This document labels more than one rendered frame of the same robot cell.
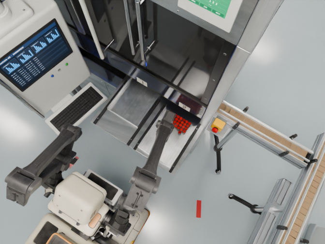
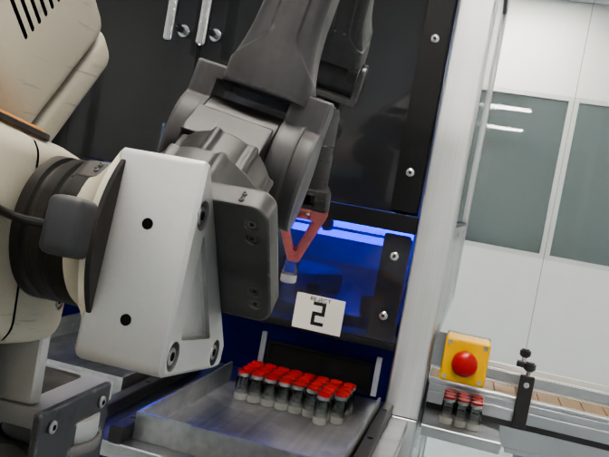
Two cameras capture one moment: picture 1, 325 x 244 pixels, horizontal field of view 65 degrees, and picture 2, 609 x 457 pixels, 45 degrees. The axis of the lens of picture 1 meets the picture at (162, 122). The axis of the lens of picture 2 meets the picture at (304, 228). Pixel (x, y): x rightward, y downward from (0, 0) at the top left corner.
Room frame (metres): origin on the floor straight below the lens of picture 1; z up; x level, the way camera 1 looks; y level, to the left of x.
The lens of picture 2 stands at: (-0.51, 0.25, 1.22)
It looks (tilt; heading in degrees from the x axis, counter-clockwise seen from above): 3 degrees down; 344
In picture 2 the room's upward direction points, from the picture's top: 10 degrees clockwise
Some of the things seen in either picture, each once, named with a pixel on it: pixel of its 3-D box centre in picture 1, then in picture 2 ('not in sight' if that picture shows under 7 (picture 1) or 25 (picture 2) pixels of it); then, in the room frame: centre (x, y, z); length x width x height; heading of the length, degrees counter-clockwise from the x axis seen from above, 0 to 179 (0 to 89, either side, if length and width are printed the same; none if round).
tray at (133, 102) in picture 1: (136, 99); (100, 349); (0.74, 0.20, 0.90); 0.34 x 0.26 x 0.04; 150
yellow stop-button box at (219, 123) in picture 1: (218, 124); (465, 358); (0.55, -0.37, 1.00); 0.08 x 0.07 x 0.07; 150
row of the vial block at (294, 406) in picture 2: (174, 126); (289, 396); (0.55, -0.08, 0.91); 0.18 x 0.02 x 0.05; 60
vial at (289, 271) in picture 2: not in sight; (290, 266); (0.42, -0.01, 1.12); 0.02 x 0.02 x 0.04
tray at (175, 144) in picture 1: (167, 136); (272, 415); (0.48, -0.04, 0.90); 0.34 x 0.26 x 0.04; 150
